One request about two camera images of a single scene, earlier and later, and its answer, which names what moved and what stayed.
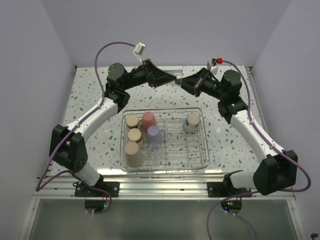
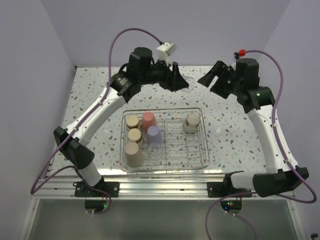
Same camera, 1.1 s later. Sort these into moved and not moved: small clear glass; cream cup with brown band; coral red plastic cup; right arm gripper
Moved: small clear glass; right arm gripper
Not moved: cream cup with brown band; coral red plastic cup
